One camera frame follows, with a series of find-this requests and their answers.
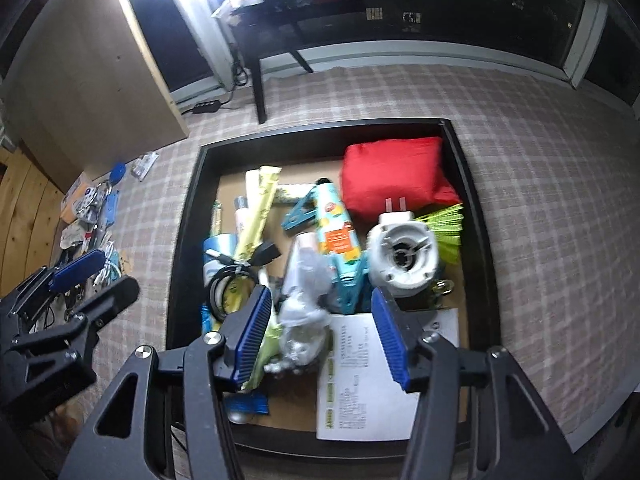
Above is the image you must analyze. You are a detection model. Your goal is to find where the teal printed tube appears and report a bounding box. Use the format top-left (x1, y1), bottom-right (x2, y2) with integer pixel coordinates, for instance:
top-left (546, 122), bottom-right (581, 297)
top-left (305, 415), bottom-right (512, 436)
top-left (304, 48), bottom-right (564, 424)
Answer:
top-left (314, 177), bottom-right (365, 268)

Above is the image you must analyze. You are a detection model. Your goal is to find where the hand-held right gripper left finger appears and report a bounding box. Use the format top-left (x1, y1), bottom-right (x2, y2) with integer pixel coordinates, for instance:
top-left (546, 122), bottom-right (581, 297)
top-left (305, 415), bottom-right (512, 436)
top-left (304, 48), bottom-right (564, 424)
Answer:
top-left (59, 284), bottom-right (274, 480)

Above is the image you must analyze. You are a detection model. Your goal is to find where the white cable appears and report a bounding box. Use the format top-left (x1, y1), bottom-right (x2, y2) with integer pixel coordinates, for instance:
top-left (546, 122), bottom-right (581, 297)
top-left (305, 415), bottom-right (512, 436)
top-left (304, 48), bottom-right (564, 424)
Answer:
top-left (94, 255), bottom-right (123, 292)

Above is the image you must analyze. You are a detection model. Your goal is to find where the white round plug device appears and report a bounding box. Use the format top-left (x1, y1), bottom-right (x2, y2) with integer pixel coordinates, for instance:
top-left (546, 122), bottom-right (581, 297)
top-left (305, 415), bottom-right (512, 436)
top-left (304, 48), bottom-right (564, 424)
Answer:
top-left (366, 197), bottom-right (442, 301)

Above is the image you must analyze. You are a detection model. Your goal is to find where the black tray with cardboard base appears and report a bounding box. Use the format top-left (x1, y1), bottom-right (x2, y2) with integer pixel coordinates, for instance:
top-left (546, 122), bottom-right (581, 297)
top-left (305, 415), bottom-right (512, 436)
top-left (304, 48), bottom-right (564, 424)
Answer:
top-left (165, 117), bottom-right (502, 471)

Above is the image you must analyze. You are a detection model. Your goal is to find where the red fabric pouch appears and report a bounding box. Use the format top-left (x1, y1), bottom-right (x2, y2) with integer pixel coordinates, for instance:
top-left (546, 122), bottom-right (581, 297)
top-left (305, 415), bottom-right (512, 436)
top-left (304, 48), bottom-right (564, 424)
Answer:
top-left (340, 136), bottom-right (463, 222)

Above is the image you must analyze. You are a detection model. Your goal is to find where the blue comb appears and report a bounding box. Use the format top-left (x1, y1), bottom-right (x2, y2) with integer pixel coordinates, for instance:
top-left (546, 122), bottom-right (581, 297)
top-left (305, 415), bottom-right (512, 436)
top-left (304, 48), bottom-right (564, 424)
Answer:
top-left (224, 392), bottom-right (271, 417)

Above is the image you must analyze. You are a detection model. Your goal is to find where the black power cable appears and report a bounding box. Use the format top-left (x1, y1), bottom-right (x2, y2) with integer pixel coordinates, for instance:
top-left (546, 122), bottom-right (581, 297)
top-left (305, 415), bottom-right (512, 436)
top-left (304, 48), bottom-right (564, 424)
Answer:
top-left (220, 45), bottom-right (249, 107)

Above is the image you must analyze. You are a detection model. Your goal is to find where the light wooden cabinet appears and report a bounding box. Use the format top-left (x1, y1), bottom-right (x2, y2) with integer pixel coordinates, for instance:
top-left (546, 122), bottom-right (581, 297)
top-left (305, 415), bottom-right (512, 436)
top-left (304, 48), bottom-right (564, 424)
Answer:
top-left (0, 0), bottom-right (191, 193)

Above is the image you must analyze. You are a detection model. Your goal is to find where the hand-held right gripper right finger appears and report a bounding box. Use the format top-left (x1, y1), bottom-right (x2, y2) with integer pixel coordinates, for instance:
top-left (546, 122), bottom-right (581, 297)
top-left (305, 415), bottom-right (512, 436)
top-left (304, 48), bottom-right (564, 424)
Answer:
top-left (370, 286), bottom-right (585, 480)

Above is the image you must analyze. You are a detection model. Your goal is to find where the white snack packet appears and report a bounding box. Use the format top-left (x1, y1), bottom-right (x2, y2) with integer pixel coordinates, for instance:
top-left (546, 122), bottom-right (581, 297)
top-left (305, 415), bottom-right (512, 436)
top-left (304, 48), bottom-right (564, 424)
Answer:
top-left (131, 152), bottom-right (160, 182)

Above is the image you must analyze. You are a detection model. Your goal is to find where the yellow green long packet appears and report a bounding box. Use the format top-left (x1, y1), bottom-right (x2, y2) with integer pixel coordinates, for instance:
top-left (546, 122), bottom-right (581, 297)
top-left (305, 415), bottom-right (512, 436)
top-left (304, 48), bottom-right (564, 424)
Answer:
top-left (234, 166), bottom-right (283, 263)

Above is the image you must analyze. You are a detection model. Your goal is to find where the yellow green cloth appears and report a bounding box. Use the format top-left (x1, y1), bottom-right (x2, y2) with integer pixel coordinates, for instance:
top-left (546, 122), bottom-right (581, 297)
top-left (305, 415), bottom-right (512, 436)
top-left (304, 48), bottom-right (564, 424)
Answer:
top-left (244, 317), bottom-right (283, 393)

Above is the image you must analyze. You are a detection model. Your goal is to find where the yellow green shuttlecock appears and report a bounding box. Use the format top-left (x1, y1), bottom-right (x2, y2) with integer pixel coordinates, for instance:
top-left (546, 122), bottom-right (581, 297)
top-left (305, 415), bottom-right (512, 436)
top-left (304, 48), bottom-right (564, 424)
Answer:
top-left (415, 202), bottom-right (466, 264)

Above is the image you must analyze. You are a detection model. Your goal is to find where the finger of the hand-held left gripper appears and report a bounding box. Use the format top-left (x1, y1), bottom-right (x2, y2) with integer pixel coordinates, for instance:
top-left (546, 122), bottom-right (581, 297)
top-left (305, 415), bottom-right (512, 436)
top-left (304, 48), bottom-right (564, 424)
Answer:
top-left (9, 275), bottom-right (141, 362)
top-left (0, 248), bottom-right (108, 322)

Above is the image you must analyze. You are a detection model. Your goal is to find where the white paper leaflet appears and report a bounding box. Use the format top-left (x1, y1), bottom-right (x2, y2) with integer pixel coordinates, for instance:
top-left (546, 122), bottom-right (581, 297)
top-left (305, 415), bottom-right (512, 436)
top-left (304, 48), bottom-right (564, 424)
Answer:
top-left (315, 307), bottom-right (461, 443)

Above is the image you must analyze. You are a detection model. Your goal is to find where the orange packet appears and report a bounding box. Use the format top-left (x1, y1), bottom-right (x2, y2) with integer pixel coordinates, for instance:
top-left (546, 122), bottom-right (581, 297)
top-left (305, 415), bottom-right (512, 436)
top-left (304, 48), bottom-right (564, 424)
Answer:
top-left (61, 172), bottom-right (87, 223)

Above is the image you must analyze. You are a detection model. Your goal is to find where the teal plastic clip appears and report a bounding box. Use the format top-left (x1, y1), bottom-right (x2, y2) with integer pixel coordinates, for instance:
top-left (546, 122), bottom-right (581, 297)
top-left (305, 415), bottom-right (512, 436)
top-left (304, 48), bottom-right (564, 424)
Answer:
top-left (327, 255), bottom-right (373, 315)

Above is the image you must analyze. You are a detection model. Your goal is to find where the blue plastic clip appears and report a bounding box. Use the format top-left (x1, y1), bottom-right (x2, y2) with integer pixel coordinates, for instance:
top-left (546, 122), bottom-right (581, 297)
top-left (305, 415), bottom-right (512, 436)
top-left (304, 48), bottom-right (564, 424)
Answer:
top-left (281, 194), bottom-right (317, 232)

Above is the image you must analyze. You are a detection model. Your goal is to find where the black table leg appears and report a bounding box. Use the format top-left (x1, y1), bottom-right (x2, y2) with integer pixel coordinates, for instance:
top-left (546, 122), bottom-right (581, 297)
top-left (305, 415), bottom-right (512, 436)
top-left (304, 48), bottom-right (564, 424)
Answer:
top-left (227, 0), bottom-right (381, 125)

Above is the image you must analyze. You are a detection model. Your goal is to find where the clear plastic bag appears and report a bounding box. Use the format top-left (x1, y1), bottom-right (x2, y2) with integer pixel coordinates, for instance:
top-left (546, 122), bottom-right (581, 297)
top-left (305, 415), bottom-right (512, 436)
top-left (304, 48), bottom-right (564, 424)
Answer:
top-left (276, 247), bottom-right (335, 367)

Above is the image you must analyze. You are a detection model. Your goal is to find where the white blue lotion bottle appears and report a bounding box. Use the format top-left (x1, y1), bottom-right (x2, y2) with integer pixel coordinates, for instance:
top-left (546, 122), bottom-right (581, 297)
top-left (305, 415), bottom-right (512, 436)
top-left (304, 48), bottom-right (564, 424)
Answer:
top-left (201, 232), bottom-right (240, 288)

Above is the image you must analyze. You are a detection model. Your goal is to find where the white cup mask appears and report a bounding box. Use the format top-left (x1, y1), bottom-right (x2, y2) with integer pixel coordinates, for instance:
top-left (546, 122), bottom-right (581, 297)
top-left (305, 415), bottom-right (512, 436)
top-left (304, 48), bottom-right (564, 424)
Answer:
top-left (59, 224), bottom-right (87, 250)

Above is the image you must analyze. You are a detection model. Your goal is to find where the white printed packet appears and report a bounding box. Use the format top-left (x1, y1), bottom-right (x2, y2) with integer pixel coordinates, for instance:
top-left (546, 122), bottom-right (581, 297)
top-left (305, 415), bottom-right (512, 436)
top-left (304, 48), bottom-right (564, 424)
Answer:
top-left (71, 186), bottom-right (102, 222)

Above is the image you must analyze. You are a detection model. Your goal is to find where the black usb cable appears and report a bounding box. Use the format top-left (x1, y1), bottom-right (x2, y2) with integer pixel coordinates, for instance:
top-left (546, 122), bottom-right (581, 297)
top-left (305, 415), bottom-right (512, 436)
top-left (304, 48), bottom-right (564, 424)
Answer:
top-left (206, 241), bottom-right (282, 323)

